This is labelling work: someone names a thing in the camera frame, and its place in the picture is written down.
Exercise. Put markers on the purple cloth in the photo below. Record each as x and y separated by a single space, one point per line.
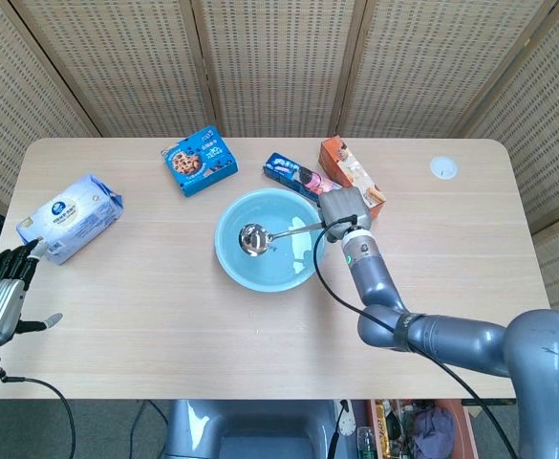
433 428

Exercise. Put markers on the white power strip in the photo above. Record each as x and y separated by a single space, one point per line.
345 421

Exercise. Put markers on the light blue bowl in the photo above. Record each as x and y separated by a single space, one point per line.
270 239

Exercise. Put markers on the blue chocolate cookie box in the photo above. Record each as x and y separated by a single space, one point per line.
198 160

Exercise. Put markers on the metal ladle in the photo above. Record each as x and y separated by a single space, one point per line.
260 237

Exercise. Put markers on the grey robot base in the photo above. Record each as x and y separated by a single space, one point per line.
250 430

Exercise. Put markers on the red brown storage box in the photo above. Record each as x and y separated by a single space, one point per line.
467 430

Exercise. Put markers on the white blue biscuit pack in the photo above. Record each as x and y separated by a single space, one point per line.
71 217

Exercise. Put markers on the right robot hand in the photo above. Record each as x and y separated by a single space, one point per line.
345 210

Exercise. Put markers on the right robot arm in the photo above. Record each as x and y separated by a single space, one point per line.
451 325

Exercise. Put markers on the woven folding screen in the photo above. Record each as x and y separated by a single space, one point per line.
279 67

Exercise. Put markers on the orange snack box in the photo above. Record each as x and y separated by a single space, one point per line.
350 167

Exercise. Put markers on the blue pink Oreo box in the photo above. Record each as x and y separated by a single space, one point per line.
294 177

